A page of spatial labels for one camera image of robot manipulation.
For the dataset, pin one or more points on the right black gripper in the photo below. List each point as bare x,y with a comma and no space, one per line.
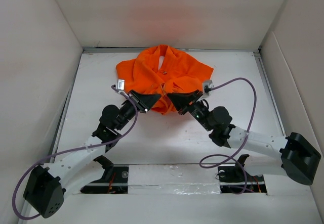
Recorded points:
181,100

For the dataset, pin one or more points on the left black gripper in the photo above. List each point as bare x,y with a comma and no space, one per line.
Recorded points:
145,102

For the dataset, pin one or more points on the orange zip jacket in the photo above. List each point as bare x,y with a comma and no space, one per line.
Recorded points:
163,65

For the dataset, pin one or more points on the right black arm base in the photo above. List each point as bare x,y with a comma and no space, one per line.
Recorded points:
232,180

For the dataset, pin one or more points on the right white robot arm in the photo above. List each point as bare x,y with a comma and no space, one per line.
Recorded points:
291,155

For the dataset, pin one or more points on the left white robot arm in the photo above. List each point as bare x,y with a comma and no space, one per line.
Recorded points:
49,184

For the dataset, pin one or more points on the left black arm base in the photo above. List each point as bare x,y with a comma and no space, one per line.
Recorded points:
114,179

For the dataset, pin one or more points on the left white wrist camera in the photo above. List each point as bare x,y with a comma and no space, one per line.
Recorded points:
120,85

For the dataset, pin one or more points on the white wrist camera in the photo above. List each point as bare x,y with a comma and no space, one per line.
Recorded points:
207,87
120,85

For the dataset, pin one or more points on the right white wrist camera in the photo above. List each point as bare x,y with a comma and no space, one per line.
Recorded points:
207,87

